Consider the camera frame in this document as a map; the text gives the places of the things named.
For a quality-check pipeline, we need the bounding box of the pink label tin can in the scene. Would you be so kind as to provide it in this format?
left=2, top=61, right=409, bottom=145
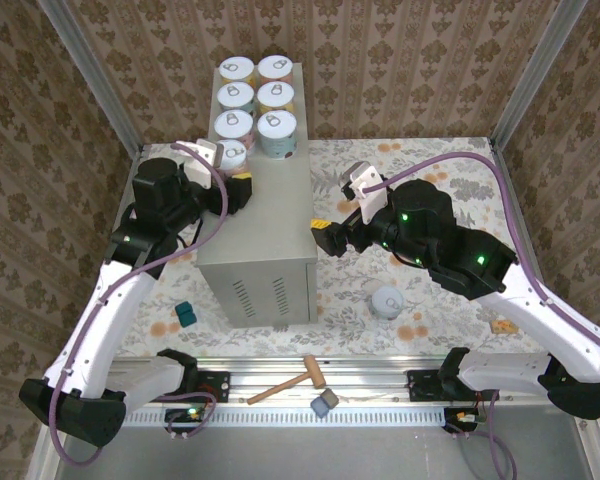
left=213, top=108, right=258, bottom=151
left=214, top=139, right=249, bottom=177

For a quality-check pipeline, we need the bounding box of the blue label tin can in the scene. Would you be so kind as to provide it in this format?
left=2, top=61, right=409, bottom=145
left=256, top=110, right=300, bottom=161
left=370, top=285, right=406, bottom=322

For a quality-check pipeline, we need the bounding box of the teal coconut label can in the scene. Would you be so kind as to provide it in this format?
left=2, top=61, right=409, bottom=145
left=215, top=81, right=258, bottom=115

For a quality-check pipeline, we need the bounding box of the yellow patterned label can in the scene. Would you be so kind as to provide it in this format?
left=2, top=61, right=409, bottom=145
left=256, top=81, right=297, bottom=115

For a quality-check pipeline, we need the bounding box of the yellow orange-fruit label can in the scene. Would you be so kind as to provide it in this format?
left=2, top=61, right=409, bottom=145
left=217, top=57, right=258, bottom=87

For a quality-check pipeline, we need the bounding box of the peach label tin can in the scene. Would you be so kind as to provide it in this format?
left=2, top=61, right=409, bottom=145
left=257, top=54, right=297, bottom=87

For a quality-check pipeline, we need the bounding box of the grey metal counter box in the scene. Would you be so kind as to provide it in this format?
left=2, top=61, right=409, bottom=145
left=198, top=63, right=320, bottom=330

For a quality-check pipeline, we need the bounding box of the floral tablecloth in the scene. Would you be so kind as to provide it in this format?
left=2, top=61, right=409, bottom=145
left=97, top=135, right=556, bottom=359

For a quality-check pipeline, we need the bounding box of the dark teal block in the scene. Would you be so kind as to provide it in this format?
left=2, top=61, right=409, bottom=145
left=173, top=301, right=199, bottom=329

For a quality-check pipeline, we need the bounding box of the wooden mallet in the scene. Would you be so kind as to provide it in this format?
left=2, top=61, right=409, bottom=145
left=246, top=354, right=328, bottom=406

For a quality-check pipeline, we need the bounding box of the small controller board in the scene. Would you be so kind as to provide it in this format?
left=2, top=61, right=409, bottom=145
left=443, top=407, right=481, bottom=434
left=164, top=407, right=214, bottom=436

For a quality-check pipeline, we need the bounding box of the grey metal panel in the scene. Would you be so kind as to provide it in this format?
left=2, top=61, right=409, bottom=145
left=27, top=404, right=600, bottom=480

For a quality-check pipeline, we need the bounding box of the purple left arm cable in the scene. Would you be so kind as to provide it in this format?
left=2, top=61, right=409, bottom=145
left=48, top=141, right=230, bottom=466

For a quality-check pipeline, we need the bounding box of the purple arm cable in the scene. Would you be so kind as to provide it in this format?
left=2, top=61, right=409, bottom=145
left=362, top=152, right=600, bottom=480
left=48, top=141, right=230, bottom=466

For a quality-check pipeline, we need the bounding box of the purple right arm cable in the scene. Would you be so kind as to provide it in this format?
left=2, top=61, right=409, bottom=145
left=362, top=152, right=600, bottom=480

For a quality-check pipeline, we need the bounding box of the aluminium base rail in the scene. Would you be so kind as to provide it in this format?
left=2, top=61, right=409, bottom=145
left=79, top=355, right=589, bottom=407

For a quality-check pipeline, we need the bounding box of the aluminium frame post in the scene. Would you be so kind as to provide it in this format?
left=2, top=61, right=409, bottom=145
left=37, top=0, right=145, bottom=154
left=492, top=0, right=589, bottom=146

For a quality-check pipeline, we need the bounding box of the slotted cable duct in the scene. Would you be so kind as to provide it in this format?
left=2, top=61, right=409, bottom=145
left=72, top=409, right=449, bottom=428

